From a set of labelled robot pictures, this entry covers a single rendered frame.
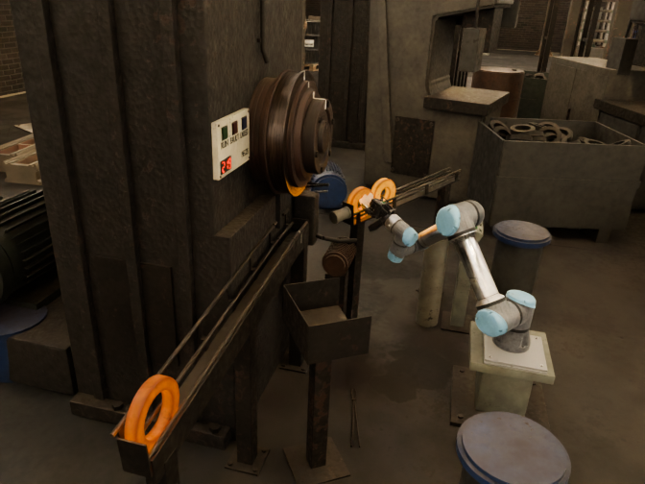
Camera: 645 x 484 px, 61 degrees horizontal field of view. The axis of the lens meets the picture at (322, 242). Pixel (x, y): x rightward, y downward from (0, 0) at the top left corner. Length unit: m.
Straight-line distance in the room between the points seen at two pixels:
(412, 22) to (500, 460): 3.65
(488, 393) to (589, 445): 0.44
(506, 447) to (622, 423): 1.05
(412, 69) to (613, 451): 3.22
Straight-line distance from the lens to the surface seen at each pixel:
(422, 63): 4.71
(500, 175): 4.09
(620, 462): 2.58
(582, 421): 2.70
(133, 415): 1.37
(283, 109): 1.94
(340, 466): 2.22
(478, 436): 1.80
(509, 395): 2.48
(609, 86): 5.67
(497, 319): 2.18
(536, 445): 1.83
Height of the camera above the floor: 1.61
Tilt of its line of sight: 24 degrees down
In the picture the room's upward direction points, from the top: 3 degrees clockwise
